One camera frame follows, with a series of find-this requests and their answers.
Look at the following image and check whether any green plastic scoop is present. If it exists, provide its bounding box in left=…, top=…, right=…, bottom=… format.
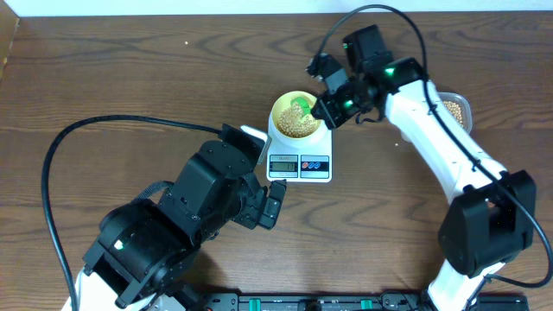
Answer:
left=290, top=97, right=311, bottom=117

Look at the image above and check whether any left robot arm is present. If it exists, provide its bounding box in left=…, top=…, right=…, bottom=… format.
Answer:
left=64, top=124, right=287, bottom=310

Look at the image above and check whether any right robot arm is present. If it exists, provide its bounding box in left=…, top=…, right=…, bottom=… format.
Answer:
left=306, top=25, right=536, bottom=310

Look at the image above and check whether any white digital kitchen scale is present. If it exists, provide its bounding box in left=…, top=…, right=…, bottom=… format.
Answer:
left=266, top=112, right=333, bottom=183

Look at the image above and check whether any yellow bowl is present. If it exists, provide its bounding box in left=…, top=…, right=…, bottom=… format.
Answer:
left=270, top=91, right=323, bottom=139

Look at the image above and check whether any clear container of soybeans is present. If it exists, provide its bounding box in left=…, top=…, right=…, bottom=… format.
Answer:
left=399, top=91, right=473, bottom=143

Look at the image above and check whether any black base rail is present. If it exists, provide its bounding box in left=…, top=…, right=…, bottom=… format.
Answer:
left=185, top=285, right=531, bottom=311

